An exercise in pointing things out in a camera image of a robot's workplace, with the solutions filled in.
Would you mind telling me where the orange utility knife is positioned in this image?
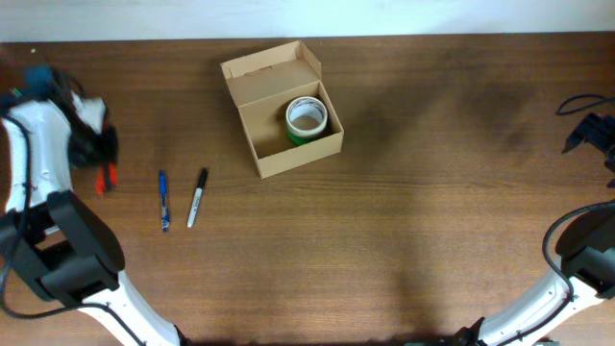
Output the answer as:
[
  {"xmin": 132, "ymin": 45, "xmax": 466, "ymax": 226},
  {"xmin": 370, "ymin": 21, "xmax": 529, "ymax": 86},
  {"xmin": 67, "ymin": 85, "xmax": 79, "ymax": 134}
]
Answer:
[{"xmin": 95, "ymin": 162, "xmax": 117, "ymax": 196}]

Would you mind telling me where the blue pen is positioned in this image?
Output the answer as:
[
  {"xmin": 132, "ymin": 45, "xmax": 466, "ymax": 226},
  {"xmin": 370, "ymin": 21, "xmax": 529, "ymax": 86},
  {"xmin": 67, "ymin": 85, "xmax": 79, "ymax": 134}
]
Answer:
[{"xmin": 159, "ymin": 170, "xmax": 170, "ymax": 233}]

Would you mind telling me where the black and white marker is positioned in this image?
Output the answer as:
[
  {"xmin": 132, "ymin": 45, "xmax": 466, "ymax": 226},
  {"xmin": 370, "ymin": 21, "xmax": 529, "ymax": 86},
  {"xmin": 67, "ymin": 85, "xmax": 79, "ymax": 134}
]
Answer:
[{"xmin": 186, "ymin": 167, "xmax": 209, "ymax": 228}]

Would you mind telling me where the brown cardboard box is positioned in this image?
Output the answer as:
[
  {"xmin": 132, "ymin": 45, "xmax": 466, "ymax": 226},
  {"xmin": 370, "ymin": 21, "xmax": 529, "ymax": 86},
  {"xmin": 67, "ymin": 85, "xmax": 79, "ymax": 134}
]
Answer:
[{"xmin": 221, "ymin": 40, "xmax": 344, "ymax": 179}]

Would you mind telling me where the green tape roll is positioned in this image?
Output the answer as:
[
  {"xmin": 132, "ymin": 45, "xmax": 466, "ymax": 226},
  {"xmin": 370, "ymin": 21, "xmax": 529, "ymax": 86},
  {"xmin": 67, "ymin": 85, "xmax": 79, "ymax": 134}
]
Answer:
[{"xmin": 286, "ymin": 124, "xmax": 323, "ymax": 146}]

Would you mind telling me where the white masking tape roll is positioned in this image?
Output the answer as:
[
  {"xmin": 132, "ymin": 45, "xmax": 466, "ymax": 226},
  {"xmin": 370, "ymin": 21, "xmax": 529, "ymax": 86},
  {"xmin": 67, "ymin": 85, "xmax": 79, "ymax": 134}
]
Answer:
[{"xmin": 285, "ymin": 96, "xmax": 329, "ymax": 133}]

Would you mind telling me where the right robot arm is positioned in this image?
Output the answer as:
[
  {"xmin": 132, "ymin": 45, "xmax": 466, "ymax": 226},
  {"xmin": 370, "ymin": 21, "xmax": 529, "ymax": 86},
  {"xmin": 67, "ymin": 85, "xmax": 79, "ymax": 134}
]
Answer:
[{"xmin": 428, "ymin": 201, "xmax": 614, "ymax": 346}]

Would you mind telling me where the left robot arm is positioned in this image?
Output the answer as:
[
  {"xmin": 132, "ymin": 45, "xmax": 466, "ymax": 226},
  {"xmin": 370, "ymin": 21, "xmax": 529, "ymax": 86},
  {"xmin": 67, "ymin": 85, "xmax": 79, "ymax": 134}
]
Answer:
[{"xmin": 1, "ymin": 65, "xmax": 189, "ymax": 346}]

